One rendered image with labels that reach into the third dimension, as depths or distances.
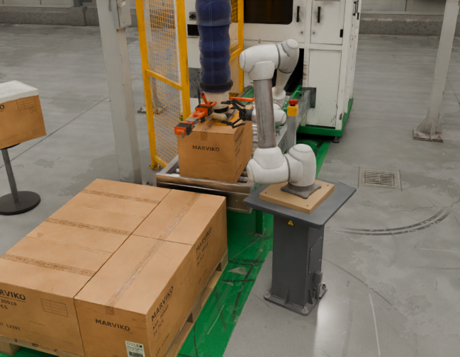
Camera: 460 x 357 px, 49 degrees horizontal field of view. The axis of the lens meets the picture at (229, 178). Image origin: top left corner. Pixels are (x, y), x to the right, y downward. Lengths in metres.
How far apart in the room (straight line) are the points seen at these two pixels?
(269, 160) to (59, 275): 1.28
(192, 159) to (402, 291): 1.65
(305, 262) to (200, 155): 1.03
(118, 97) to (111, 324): 2.26
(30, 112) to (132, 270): 2.06
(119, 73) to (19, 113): 0.86
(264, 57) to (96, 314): 1.56
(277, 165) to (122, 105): 1.96
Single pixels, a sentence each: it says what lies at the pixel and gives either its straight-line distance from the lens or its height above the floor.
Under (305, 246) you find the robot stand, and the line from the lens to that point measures 3.00.
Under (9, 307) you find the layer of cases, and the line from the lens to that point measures 3.00.
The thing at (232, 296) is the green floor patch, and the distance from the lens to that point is 3.38.
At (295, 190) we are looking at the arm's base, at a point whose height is 0.81.
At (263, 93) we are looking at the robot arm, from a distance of 2.72.
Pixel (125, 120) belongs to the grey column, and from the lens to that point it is 4.41.
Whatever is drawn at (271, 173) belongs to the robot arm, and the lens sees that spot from 2.76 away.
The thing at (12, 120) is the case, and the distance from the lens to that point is 4.36.
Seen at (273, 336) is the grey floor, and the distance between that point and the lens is 3.12.
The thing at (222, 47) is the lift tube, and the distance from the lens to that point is 3.41.
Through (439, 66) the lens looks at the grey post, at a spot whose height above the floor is 0.81.
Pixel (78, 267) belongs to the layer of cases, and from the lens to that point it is 2.86.
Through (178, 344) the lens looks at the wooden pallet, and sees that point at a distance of 3.06.
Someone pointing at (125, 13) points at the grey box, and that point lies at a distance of 4.22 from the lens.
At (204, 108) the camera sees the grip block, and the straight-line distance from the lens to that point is 3.37.
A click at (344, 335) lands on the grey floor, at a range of 3.18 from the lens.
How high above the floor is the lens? 2.17
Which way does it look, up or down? 27 degrees down
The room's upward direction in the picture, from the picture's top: 1 degrees counter-clockwise
